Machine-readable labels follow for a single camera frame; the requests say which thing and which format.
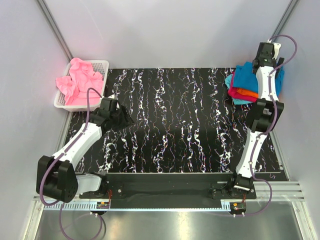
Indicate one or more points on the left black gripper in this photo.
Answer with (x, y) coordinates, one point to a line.
(129, 121)

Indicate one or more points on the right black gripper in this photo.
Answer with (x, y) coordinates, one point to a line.
(279, 62)

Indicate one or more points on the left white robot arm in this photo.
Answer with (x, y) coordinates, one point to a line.
(56, 176)

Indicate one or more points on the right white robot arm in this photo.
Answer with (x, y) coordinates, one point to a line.
(262, 117)

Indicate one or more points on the orange folded t-shirt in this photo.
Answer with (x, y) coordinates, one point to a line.
(248, 93)

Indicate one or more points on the light blue folded t-shirt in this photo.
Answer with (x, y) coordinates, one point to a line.
(236, 101)

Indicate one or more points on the magenta folded t-shirt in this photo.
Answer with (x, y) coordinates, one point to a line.
(233, 92)

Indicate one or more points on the pink t-shirt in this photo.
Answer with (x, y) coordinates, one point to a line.
(81, 85)

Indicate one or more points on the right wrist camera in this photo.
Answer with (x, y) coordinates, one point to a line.
(276, 49)

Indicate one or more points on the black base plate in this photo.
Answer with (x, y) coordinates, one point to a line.
(160, 191)

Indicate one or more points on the aluminium rail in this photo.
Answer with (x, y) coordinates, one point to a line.
(265, 193)

